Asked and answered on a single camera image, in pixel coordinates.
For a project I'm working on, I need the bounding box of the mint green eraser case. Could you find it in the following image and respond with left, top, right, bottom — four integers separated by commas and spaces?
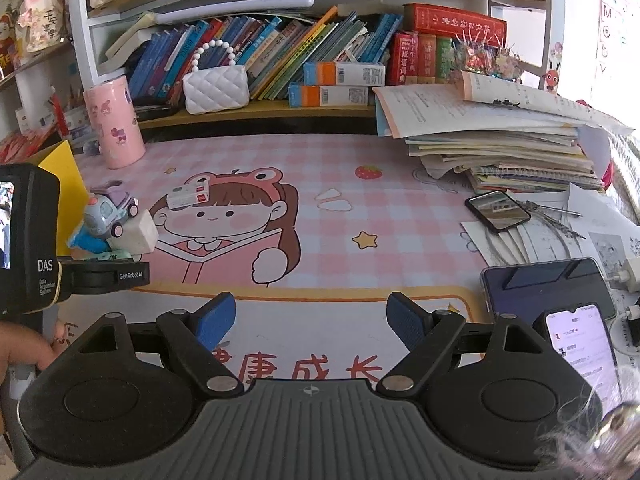
86, 249, 132, 261

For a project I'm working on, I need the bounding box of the grey toy car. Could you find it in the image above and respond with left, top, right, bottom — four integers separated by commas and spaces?
84, 180, 140, 238

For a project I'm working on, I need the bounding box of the large white eraser block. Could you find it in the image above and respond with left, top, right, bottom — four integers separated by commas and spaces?
106, 209, 158, 256

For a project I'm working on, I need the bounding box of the person's left hand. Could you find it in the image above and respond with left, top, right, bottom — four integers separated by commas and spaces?
0, 322, 55, 380

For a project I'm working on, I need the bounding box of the blue plastic toy piece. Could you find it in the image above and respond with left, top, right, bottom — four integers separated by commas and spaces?
67, 223, 111, 254

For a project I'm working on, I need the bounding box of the yellow cardboard box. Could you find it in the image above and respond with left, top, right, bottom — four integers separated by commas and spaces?
27, 141, 89, 256

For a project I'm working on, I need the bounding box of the dark tablet device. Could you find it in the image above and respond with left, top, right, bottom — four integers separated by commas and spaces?
480, 258, 616, 324

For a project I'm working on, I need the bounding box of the small black smartphone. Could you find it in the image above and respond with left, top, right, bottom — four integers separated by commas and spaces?
464, 191, 532, 233

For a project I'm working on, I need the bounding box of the small red-white eraser box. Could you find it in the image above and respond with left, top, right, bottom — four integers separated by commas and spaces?
166, 181, 209, 210

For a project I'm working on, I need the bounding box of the smartphone with lit screen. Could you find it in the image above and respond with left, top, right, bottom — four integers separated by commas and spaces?
536, 304, 622, 414

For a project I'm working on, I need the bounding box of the pink cylindrical canister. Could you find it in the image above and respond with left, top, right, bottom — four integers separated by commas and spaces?
84, 76, 145, 169

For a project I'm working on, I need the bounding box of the stack of papers and notebooks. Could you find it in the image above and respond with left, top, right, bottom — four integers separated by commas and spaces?
374, 72, 632, 193

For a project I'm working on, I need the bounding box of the lower orange-blue white box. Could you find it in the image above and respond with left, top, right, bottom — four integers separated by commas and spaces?
288, 84, 370, 107

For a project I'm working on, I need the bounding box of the orange-blue white box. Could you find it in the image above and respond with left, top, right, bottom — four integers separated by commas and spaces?
303, 62, 386, 87
288, 84, 370, 107

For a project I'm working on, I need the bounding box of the upper orange-blue white box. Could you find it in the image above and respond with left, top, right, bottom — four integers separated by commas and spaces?
303, 62, 386, 87

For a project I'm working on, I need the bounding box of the large red dictionary book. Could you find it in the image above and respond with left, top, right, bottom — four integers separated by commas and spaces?
404, 3, 506, 47

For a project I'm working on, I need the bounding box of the white quilted pearl-handle purse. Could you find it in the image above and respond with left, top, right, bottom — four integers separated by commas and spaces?
182, 39, 250, 116

